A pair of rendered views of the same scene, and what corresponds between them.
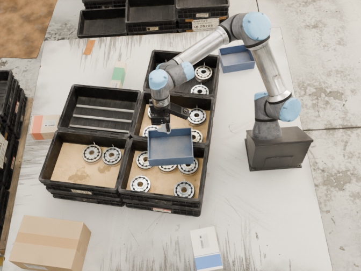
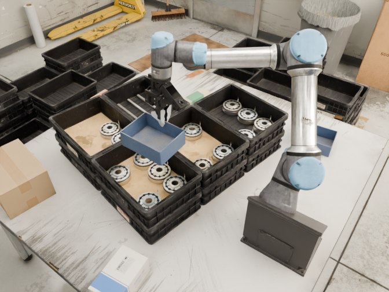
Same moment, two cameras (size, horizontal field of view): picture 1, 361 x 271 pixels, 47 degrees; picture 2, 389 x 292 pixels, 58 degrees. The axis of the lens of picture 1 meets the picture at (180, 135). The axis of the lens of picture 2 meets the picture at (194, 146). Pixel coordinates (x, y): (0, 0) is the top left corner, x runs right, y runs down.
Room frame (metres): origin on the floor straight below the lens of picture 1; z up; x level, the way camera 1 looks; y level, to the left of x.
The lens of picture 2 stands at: (0.14, -0.65, 2.00)
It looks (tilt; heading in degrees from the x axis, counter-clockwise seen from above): 42 degrees down; 34
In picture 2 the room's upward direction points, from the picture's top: straight up
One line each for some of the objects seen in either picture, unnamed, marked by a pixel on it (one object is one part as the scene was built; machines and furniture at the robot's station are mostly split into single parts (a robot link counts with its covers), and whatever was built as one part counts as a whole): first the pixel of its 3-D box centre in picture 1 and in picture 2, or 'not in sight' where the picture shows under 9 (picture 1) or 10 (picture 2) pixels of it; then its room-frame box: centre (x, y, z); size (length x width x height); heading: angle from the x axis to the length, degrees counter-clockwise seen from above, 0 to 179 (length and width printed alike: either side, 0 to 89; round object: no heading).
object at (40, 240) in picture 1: (51, 245); (14, 176); (0.61, 0.67, 0.78); 0.30 x 0.22 x 0.16; 77
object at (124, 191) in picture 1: (164, 169); (145, 168); (0.90, 0.10, 0.92); 0.40 x 0.30 x 0.02; 77
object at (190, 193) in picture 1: (183, 190); (148, 201); (0.80, 0.01, 0.86); 0.10 x 0.10 x 0.01
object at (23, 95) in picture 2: not in sight; (40, 99); (1.45, 1.74, 0.31); 0.40 x 0.30 x 0.34; 177
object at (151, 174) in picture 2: (167, 162); (159, 170); (0.96, 0.08, 0.86); 0.10 x 0.10 x 0.01
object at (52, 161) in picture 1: (87, 164); (97, 133); (0.99, 0.49, 0.87); 0.40 x 0.30 x 0.11; 77
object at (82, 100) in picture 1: (102, 115); (146, 108); (1.28, 0.42, 0.87); 0.40 x 0.30 x 0.11; 77
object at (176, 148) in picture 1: (170, 147); (153, 137); (0.91, 0.05, 1.10); 0.20 x 0.15 x 0.07; 88
